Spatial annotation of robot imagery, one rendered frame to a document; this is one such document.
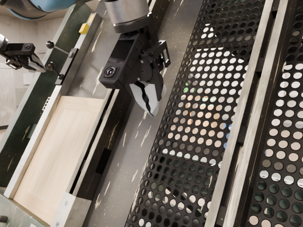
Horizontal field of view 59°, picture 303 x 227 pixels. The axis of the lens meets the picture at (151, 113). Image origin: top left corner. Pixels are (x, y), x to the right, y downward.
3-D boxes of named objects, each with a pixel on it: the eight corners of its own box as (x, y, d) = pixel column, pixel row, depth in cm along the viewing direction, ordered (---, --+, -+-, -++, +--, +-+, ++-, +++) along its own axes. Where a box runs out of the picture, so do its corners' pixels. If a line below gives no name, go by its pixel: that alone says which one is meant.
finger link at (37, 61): (41, 69, 127) (23, 58, 121) (48, 65, 124) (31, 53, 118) (39, 74, 126) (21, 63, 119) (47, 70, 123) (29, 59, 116)
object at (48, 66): (56, 80, 126) (42, 66, 113) (60, 73, 127) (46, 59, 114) (63, 82, 125) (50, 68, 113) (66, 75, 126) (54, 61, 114)
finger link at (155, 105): (175, 106, 62) (166, 69, 57) (163, 120, 58) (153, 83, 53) (163, 105, 63) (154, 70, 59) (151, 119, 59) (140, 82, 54)
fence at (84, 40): (11, 196, 115) (3, 194, 112) (96, 19, 140) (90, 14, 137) (16, 200, 112) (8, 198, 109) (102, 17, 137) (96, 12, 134)
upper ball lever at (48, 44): (71, 60, 130) (44, 47, 126) (74, 54, 131) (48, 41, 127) (72, 58, 126) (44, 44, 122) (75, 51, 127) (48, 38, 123)
